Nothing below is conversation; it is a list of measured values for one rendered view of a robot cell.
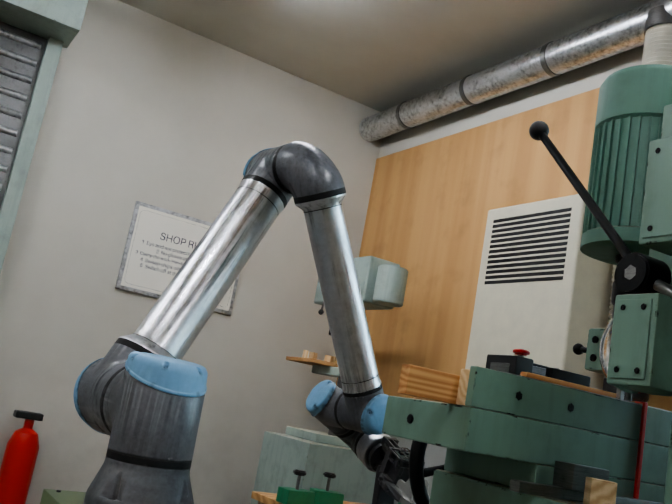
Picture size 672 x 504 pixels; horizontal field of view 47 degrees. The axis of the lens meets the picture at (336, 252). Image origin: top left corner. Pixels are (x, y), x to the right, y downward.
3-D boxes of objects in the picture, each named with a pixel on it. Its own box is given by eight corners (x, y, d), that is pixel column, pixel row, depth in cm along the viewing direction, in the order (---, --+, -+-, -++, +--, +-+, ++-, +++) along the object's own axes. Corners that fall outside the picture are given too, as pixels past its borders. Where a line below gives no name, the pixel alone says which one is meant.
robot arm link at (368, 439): (350, 460, 182) (384, 466, 187) (359, 471, 178) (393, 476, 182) (364, 426, 181) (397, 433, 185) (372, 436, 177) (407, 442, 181)
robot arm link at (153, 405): (127, 456, 127) (149, 351, 131) (90, 441, 141) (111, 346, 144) (207, 464, 136) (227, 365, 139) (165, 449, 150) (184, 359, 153)
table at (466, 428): (604, 471, 156) (607, 441, 157) (746, 500, 129) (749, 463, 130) (349, 426, 129) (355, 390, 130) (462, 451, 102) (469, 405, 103)
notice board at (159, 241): (230, 315, 417) (247, 234, 426) (231, 315, 416) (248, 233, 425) (114, 288, 386) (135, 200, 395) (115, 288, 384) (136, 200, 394)
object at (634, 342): (651, 394, 105) (660, 309, 108) (697, 398, 99) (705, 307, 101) (602, 382, 101) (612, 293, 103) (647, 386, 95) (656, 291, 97)
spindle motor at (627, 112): (628, 274, 139) (645, 114, 146) (717, 267, 124) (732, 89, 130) (557, 249, 132) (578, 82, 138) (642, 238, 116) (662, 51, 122)
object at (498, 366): (525, 392, 146) (529, 363, 148) (568, 396, 137) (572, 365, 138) (471, 379, 141) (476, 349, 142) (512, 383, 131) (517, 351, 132)
